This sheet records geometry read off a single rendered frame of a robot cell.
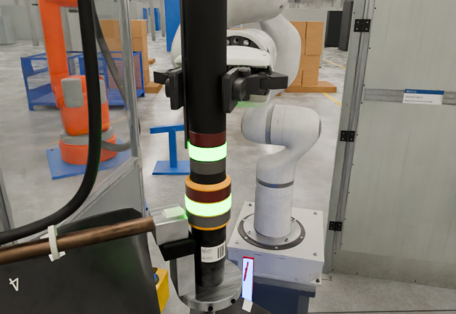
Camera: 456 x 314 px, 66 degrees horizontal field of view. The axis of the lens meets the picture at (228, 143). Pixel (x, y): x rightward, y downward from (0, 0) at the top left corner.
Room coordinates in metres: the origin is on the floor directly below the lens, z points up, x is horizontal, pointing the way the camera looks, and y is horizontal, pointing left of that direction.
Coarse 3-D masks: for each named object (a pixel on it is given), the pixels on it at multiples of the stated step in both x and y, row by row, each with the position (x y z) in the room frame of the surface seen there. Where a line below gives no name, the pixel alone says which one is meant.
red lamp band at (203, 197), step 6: (186, 186) 0.29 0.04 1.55; (228, 186) 0.28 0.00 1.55; (186, 192) 0.29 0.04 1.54; (192, 192) 0.28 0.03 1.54; (198, 192) 0.28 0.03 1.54; (204, 192) 0.27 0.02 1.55; (210, 192) 0.27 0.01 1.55; (216, 192) 0.28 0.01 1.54; (222, 192) 0.28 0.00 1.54; (228, 192) 0.28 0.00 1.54; (192, 198) 0.28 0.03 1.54; (198, 198) 0.28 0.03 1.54; (204, 198) 0.27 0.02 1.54; (210, 198) 0.27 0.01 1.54; (216, 198) 0.28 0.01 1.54; (222, 198) 0.28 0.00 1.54
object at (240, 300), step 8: (240, 296) 0.55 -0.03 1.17; (232, 304) 0.52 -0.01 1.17; (240, 304) 0.53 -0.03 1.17; (192, 312) 0.49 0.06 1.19; (200, 312) 0.49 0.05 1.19; (216, 312) 0.49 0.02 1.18; (224, 312) 0.50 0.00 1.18; (232, 312) 0.50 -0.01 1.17; (240, 312) 0.51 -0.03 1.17; (248, 312) 0.51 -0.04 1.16; (256, 312) 0.52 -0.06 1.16; (264, 312) 0.53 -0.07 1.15
